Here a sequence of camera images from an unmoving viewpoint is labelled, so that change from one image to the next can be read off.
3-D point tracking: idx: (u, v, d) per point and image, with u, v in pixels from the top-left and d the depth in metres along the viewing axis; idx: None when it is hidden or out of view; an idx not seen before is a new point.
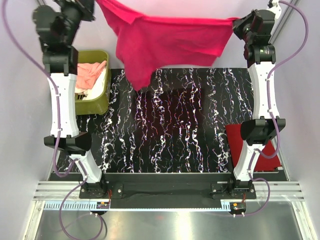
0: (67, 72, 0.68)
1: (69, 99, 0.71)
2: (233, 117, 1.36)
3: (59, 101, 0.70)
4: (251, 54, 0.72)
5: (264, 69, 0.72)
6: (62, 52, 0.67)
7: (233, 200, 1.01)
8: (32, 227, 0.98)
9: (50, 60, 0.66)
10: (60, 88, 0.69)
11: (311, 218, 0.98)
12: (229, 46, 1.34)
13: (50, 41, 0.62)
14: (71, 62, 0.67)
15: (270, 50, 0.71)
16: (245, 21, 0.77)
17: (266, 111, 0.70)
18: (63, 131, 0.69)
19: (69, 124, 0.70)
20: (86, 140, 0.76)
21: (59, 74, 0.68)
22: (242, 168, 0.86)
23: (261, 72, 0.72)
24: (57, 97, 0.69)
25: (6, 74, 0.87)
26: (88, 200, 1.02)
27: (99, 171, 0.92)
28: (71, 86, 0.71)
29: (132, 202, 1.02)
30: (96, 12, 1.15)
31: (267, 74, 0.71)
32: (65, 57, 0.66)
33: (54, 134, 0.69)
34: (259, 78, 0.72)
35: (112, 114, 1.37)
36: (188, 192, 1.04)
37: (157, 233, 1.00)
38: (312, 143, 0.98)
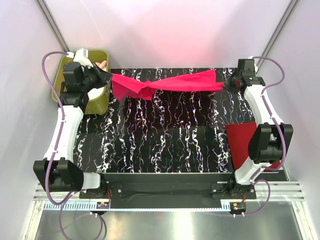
0: (77, 105, 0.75)
1: (72, 126, 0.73)
2: (233, 117, 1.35)
3: (63, 126, 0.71)
4: (243, 83, 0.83)
5: (257, 90, 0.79)
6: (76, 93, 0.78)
7: (233, 200, 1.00)
8: (32, 227, 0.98)
9: (64, 100, 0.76)
10: (66, 116, 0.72)
11: (311, 219, 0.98)
12: (230, 45, 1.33)
13: (70, 81, 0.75)
14: (81, 101, 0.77)
15: (258, 78, 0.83)
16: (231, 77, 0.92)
17: (269, 119, 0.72)
18: (58, 153, 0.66)
19: (66, 148, 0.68)
20: (79, 173, 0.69)
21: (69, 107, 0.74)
22: (244, 176, 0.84)
23: (255, 91, 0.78)
24: (62, 122, 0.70)
25: (5, 75, 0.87)
26: (88, 200, 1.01)
27: (98, 178, 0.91)
28: (77, 118, 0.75)
29: (132, 202, 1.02)
30: (96, 12, 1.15)
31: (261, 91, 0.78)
32: (77, 96, 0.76)
33: (48, 157, 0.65)
34: (255, 96, 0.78)
35: (112, 114, 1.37)
36: (188, 192, 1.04)
37: (157, 233, 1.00)
38: (312, 142, 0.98)
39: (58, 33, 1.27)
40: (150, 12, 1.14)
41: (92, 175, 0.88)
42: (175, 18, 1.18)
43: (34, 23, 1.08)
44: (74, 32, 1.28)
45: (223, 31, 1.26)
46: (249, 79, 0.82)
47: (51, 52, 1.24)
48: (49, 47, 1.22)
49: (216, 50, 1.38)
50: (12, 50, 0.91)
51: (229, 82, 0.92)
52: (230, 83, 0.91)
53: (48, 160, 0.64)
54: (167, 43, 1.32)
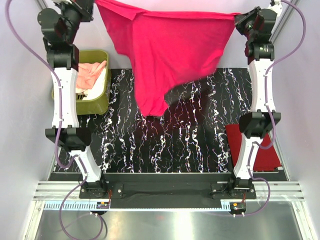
0: (70, 67, 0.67)
1: (72, 87, 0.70)
2: (233, 117, 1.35)
3: (62, 94, 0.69)
4: (251, 52, 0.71)
5: (263, 65, 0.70)
6: (64, 49, 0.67)
7: (233, 200, 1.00)
8: (32, 227, 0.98)
9: (54, 59, 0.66)
10: (62, 81, 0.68)
11: (311, 218, 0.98)
12: (230, 45, 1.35)
13: (54, 40, 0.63)
14: (74, 59, 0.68)
15: (269, 48, 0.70)
16: (249, 17, 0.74)
17: (263, 105, 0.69)
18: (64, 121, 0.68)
19: (71, 115, 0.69)
20: (86, 133, 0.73)
21: (63, 68, 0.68)
22: (241, 164, 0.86)
23: (259, 68, 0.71)
24: (60, 89, 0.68)
25: (6, 74, 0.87)
26: (88, 200, 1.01)
27: (98, 169, 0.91)
28: (73, 79, 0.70)
29: (132, 202, 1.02)
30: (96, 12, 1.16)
31: (265, 70, 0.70)
32: (68, 54, 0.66)
33: (56, 125, 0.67)
34: (257, 74, 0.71)
35: (112, 114, 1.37)
36: (188, 192, 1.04)
37: (157, 233, 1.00)
38: (311, 142, 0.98)
39: None
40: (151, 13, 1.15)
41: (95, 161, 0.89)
42: None
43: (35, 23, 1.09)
44: None
45: None
46: (259, 52, 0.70)
47: None
48: None
49: None
50: (13, 49, 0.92)
51: (245, 25, 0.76)
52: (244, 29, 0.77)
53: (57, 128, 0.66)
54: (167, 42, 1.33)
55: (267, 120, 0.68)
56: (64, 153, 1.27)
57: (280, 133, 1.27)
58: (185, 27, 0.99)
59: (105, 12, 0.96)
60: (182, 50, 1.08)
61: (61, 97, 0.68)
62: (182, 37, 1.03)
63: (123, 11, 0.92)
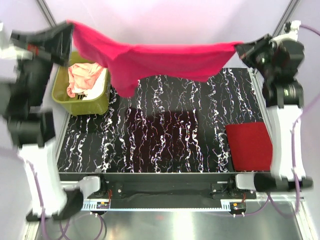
0: (42, 144, 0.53)
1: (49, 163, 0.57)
2: (233, 117, 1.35)
3: (38, 179, 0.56)
4: (272, 95, 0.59)
5: (289, 115, 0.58)
6: (32, 119, 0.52)
7: (233, 200, 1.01)
8: (32, 227, 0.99)
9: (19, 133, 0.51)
10: (36, 167, 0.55)
11: (311, 218, 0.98)
12: None
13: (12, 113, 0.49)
14: (45, 129, 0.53)
15: (296, 89, 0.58)
16: (262, 52, 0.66)
17: (289, 170, 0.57)
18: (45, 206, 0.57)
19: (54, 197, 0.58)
20: (76, 202, 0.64)
21: (34, 146, 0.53)
22: (246, 186, 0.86)
23: (283, 123, 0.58)
24: (34, 176, 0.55)
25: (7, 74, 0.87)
26: (88, 200, 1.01)
27: (96, 181, 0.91)
28: (49, 158, 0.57)
29: (132, 202, 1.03)
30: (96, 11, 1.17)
31: (293, 124, 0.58)
32: (37, 126, 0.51)
33: (38, 213, 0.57)
34: (282, 130, 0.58)
35: (112, 114, 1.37)
36: (188, 192, 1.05)
37: (157, 233, 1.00)
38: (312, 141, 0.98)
39: None
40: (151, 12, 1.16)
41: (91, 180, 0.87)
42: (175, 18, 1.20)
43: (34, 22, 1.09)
44: None
45: None
46: (282, 96, 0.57)
47: None
48: None
49: None
50: None
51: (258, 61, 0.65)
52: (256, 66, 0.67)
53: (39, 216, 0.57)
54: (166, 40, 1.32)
55: (291, 190, 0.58)
56: (64, 153, 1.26)
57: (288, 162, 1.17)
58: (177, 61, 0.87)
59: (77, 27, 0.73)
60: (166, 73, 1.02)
61: (39, 182, 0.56)
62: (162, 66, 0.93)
63: (106, 48, 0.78)
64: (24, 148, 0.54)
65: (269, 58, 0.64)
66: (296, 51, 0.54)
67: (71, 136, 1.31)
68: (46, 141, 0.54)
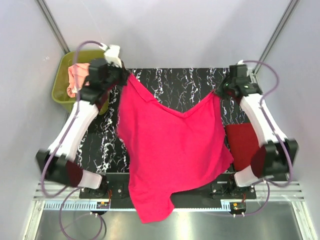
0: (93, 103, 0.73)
1: (84, 122, 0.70)
2: (233, 117, 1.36)
3: (73, 122, 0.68)
4: (238, 93, 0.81)
5: (254, 101, 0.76)
6: (94, 89, 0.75)
7: (233, 200, 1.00)
8: (33, 227, 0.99)
9: (83, 95, 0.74)
10: (80, 112, 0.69)
11: (311, 219, 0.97)
12: (230, 44, 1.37)
13: (90, 81, 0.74)
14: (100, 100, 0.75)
15: (254, 86, 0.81)
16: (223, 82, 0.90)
17: (271, 134, 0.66)
18: (62, 148, 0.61)
19: (70, 143, 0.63)
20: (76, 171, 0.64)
21: (85, 104, 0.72)
22: (243, 181, 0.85)
23: (252, 103, 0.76)
24: (73, 117, 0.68)
25: (7, 73, 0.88)
26: (88, 200, 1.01)
27: (97, 180, 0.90)
28: (86, 119, 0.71)
29: (131, 203, 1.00)
30: (96, 10, 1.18)
31: (259, 103, 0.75)
32: (96, 95, 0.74)
33: (50, 150, 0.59)
34: (254, 108, 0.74)
35: (112, 114, 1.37)
36: (188, 192, 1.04)
37: (158, 233, 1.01)
38: (311, 141, 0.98)
39: (57, 31, 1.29)
40: (151, 12, 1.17)
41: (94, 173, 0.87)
42: (174, 18, 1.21)
43: (36, 23, 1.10)
44: (75, 31, 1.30)
45: (222, 30, 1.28)
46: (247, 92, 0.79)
47: (51, 52, 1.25)
48: (50, 47, 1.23)
49: (216, 49, 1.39)
50: (13, 47, 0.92)
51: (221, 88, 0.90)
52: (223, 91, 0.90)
53: (50, 153, 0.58)
54: (166, 39, 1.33)
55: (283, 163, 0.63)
56: None
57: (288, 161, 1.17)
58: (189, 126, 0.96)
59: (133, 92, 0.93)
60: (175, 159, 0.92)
61: (70, 127, 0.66)
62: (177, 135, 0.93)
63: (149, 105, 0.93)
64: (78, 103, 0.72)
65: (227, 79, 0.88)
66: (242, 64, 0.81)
67: None
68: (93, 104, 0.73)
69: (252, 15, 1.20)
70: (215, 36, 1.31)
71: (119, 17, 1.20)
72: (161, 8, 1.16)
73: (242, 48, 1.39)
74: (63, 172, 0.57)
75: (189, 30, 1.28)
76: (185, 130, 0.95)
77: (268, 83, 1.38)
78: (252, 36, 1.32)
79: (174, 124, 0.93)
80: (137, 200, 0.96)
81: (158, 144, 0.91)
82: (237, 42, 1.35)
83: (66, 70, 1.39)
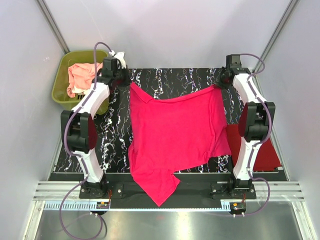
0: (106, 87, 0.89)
1: (99, 97, 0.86)
2: (233, 117, 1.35)
3: (91, 94, 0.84)
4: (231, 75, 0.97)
5: (243, 78, 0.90)
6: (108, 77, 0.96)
7: (233, 200, 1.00)
8: (33, 227, 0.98)
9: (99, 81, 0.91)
10: (96, 88, 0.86)
11: (311, 218, 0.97)
12: (229, 44, 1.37)
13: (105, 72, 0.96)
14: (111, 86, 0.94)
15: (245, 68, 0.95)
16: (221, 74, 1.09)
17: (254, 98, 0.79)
18: (83, 108, 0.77)
19: (89, 106, 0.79)
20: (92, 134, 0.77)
21: (99, 86, 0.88)
22: (241, 167, 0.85)
23: (241, 80, 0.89)
24: (91, 90, 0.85)
25: (7, 72, 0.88)
26: (88, 200, 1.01)
27: (100, 172, 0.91)
28: (101, 93, 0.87)
29: (131, 203, 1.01)
30: (96, 10, 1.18)
31: (247, 79, 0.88)
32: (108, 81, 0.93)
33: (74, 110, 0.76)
34: (242, 83, 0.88)
35: (112, 114, 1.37)
36: (188, 192, 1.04)
37: (158, 233, 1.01)
38: (311, 140, 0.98)
39: (57, 31, 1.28)
40: (151, 11, 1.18)
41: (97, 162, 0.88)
42: (174, 18, 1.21)
43: (36, 23, 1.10)
44: (75, 31, 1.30)
45: (222, 30, 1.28)
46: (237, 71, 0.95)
47: (51, 52, 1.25)
48: (50, 47, 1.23)
49: (216, 49, 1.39)
50: (13, 47, 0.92)
51: (219, 79, 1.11)
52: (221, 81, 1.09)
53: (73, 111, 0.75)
54: (166, 39, 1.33)
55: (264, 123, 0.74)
56: (64, 153, 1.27)
57: (289, 161, 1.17)
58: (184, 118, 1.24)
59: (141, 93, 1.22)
60: (174, 145, 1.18)
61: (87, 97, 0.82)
62: (178, 124, 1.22)
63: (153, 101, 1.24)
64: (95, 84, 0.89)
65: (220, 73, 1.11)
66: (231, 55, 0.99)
67: None
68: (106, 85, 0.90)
69: (251, 14, 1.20)
70: (215, 36, 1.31)
71: (119, 17, 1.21)
72: (161, 8, 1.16)
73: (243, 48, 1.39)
74: (83, 125, 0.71)
75: (189, 30, 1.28)
76: (178, 119, 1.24)
77: (268, 83, 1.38)
78: (252, 36, 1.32)
79: (177, 111, 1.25)
80: (140, 179, 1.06)
81: (160, 134, 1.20)
82: (237, 42, 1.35)
83: (66, 70, 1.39)
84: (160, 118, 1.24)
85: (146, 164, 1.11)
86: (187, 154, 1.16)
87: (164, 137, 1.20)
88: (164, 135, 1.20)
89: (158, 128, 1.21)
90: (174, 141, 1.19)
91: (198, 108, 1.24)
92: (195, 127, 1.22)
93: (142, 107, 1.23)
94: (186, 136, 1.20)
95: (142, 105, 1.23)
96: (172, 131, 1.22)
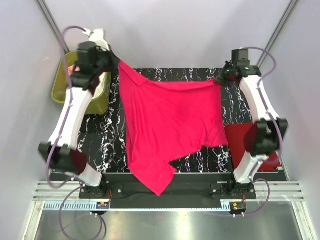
0: (86, 89, 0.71)
1: (80, 110, 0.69)
2: (233, 117, 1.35)
3: (70, 110, 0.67)
4: (238, 74, 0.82)
5: (253, 82, 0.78)
6: (86, 73, 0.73)
7: (233, 200, 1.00)
8: (33, 227, 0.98)
9: (75, 80, 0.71)
10: (74, 100, 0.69)
11: (311, 219, 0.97)
12: (229, 45, 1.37)
13: (82, 66, 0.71)
14: (91, 84, 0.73)
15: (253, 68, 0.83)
16: (225, 68, 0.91)
17: (265, 113, 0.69)
18: (62, 138, 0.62)
19: (70, 132, 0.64)
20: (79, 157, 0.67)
21: (79, 93, 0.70)
22: (243, 174, 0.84)
23: (250, 84, 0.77)
24: (69, 106, 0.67)
25: (7, 73, 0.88)
26: (88, 200, 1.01)
27: (98, 177, 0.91)
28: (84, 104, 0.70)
29: (131, 203, 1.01)
30: (96, 10, 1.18)
31: (257, 84, 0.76)
32: (87, 80, 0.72)
33: (52, 141, 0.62)
34: (251, 88, 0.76)
35: (112, 114, 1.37)
36: (188, 192, 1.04)
37: (157, 233, 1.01)
38: (310, 140, 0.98)
39: (57, 31, 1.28)
40: (151, 12, 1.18)
41: (93, 170, 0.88)
42: (174, 19, 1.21)
43: (36, 23, 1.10)
44: (75, 31, 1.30)
45: (222, 31, 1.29)
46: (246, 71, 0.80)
47: (51, 52, 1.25)
48: (50, 47, 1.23)
49: (216, 50, 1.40)
50: (13, 48, 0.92)
51: (221, 75, 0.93)
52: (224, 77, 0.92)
53: (51, 144, 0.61)
54: (166, 40, 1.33)
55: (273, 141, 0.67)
56: None
57: (289, 161, 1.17)
58: (180, 105, 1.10)
59: (131, 75, 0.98)
60: (167, 134, 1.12)
61: (66, 116, 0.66)
62: (172, 112, 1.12)
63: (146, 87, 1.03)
64: (73, 90, 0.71)
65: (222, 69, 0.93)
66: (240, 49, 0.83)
67: None
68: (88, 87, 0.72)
69: (251, 14, 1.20)
70: (214, 36, 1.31)
71: (119, 18, 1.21)
72: (161, 9, 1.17)
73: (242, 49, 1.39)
74: (68, 160, 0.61)
75: (189, 31, 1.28)
76: (173, 107, 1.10)
77: (268, 83, 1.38)
78: (251, 37, 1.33)
79: (172, 96, 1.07)
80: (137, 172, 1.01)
81: (154, 123, 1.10)
82: (237, 42, 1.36)
83: None
84: (153, 104, 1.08)
85: (144, 159, 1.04)
86: (180, 146, 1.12)
87: (157, 126, 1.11)
88: (158, 125, 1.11)
89: (151, 117, 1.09)
90: (166, 128, 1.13)
91: (196, 99, 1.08)
92: (190, 117, 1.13)
93: (133, 92, 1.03)
94: (180, 125, 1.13)
95: (133, 90, 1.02)
96: (165, 119, 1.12)
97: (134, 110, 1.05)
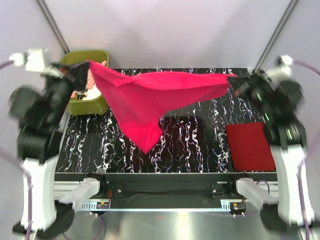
0: (43, 161, 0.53)
1: (45, 185, 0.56)
2: (233, 117, 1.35)
3: (32, 191, 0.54)
4: (274, 136, 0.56)
5: (295, 158, 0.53)
6: (42, 132, 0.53)
7: (233, 200, 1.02)
8: None
9: (27, 142, 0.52)
10: (33, 179, 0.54)
11: None
12: (230, 44, 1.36)
13: (30, 122, 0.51)
14: (49, 147, 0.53)
15: (299, 128, 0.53)
16: (256, 82, 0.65)
17: (299, 215, 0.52)
18: (34, 223, 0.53)
19: (41, 213, 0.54)
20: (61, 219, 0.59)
21: (35, 163, 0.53)
22: (246, 192, 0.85)
23: (288, 161, 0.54)
24: (29, 189, 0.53)
25: (6, 73, 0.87)
26: (89, 200, 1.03)
27: (94, 185, 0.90)
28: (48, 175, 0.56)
29: (132, 202, 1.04)
30: (96, 10, 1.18)
31: (298, 166, 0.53)
32: (43, 141, 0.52)
33: (25, 224, 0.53)
34: (288, 167, 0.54)
35: (112, 114, 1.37)
36: (188, 192, 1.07)
37: (157, 233, 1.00)
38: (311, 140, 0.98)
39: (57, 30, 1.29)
40: (151, 11, 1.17)
41: (86, 187, 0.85)
42: (174, 18, 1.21)
43: (35, 23, 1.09)
44: (75, 31, 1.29)
45: (222, 30, 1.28)
46: (284, 139, 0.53)
47: (51, 52, 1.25)
48: (49, 46, 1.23)
49: (216, 49, 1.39)
50: (12, 47, 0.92)
51: (245, 90, 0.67)
52: (247, 93, 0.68)
53: (25, 228, 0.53)
54: (166, 39, 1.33)
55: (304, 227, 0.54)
56: (64, 153, 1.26)
57: None
58: (166, 95, 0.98)
59: (107, 76, 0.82)
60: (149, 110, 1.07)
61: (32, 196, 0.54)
62: (158, 98, 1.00)
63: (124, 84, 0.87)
64: (27, 162, 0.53)
65: (247, 91, 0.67)
66: (290, 91, 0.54)
67: (71, 136, 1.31)
68: (49, 154, 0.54)
69: (252, 14, 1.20)
70: (215, 36, 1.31)
71: (119, 17, 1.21)
72: (161, 9, 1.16)
73: (243, 48, 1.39)
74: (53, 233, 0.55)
75: (189, 30, 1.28)
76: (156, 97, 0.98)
77: None
78: (252, 36, 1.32)
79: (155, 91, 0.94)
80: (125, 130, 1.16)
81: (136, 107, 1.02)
82: (237, 42, 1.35)
83: None
84: (133, 97, 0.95)
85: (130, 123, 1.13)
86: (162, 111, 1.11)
87: (139, 108, 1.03)
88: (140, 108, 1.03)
89: (132, 103, 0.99)
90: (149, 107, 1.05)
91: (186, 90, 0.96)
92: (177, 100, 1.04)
93: (110, 85, 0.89)
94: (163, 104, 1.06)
95: (108, 83, 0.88)
96: (148, 103, 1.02)
97: (111, 97, 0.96)
